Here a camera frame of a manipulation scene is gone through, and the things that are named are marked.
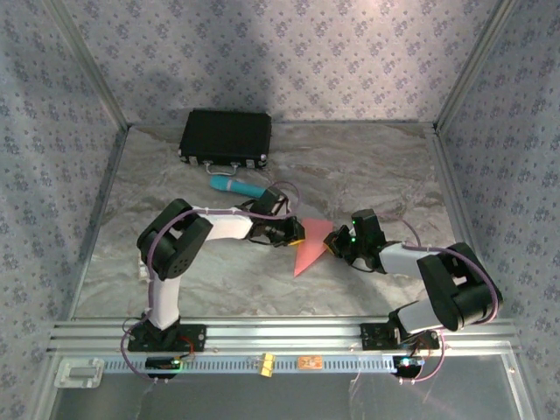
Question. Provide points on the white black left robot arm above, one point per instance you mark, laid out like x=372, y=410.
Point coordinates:
x=227, y=225

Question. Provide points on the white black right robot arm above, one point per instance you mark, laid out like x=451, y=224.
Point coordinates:
x=402, y=260

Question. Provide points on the teal marker pen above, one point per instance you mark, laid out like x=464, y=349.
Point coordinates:
x=227, y=184

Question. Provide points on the black briefcase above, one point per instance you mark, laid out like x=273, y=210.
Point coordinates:
x=225, y=135

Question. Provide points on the orange label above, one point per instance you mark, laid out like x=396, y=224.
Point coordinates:
x=310, y=362

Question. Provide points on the yellow binder clip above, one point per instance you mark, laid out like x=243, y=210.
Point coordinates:
x=267, y=365

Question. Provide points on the black right controller board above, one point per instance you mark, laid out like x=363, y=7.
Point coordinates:
x=407, y=363

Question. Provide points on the black controller board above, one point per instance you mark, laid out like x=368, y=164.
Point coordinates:
x=407, y=363
x=159, y=363

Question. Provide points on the black left controller board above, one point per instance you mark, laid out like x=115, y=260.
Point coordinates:
x=159, y=363

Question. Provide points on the aluminium side rail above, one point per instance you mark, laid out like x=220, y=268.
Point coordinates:
x=450, y=175
x=101, y=219

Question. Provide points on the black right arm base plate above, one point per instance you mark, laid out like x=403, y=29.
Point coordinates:
x=372, y=337

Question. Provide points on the aluminium mounting rail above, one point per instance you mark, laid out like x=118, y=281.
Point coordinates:
x=284, y=332

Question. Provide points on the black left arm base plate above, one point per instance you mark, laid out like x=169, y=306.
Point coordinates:
x=197, y=337

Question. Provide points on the aluminium frame post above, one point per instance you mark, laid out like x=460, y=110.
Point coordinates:
x=95, y=72
x=473, y=65

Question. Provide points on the white metal bracket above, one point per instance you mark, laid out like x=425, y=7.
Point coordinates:
x=79, y=373

